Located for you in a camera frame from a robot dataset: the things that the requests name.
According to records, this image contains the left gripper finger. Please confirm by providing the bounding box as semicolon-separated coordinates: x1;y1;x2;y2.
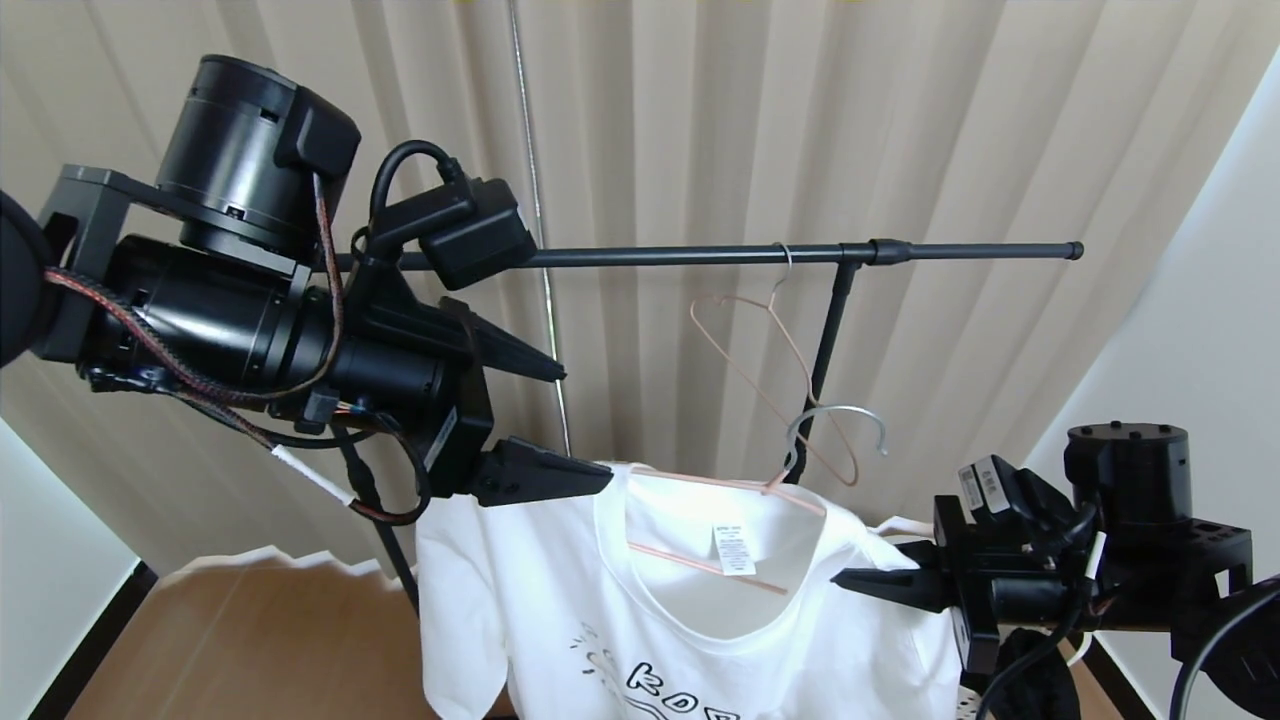
469;436;614;509
438;296;567;384

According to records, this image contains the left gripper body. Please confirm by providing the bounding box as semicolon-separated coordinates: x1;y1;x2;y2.
84;238;497;497

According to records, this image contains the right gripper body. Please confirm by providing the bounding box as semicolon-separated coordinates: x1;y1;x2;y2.
933;495;1103;693

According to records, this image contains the white printed t-shirt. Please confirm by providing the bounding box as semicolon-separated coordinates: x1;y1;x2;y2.
415;462;966;720

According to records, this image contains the pink clothes hanger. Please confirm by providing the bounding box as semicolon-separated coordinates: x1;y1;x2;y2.
625;404;889;598
688;243;861;489

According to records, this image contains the black clothes rack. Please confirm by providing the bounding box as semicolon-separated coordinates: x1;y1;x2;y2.
335;238;1086;616

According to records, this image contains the black garment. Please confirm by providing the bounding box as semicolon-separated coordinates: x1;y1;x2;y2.
988;628;1088;720

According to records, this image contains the beige curtain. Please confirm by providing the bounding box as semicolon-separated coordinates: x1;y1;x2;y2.
0;0;1280;581

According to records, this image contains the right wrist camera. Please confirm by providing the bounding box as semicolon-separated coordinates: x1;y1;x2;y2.
955;455;1101;561

